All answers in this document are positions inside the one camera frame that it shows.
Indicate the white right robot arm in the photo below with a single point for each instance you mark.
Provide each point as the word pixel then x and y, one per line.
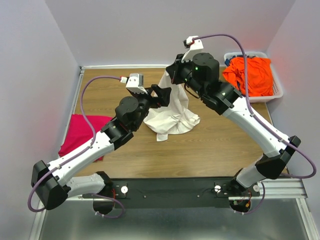
pixel 201 75

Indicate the blue garment in basket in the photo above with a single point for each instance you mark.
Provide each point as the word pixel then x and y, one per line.
pixel 228 61

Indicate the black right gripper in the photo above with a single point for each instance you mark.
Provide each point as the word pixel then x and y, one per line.
pixel 174 69

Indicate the aluminium frame rail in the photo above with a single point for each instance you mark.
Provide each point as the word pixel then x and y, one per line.
pixel 280 212

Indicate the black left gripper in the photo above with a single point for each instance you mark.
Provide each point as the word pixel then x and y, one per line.
pixel 163 94

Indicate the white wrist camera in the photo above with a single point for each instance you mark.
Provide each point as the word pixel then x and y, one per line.
pixel 194 46
pixel 134 83

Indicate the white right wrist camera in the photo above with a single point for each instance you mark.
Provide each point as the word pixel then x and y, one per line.
pixel 194 46

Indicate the folded magenta t shirt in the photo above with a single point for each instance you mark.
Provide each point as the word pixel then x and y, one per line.
pixel 84 141

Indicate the white plastic laundry basket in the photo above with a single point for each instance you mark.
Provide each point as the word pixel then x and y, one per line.
pixel 276 86

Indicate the white t shirt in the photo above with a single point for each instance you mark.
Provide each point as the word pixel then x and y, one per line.
pixel 176 118

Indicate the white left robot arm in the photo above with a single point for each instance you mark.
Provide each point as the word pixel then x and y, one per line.
pixel 50 181

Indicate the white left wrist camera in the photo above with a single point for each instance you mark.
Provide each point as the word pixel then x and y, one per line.
pixel 134 83

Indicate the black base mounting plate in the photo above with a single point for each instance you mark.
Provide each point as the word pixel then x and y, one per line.
pixel 186 192

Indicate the orange t shirt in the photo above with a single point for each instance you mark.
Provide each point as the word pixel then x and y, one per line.
pixel 260 78

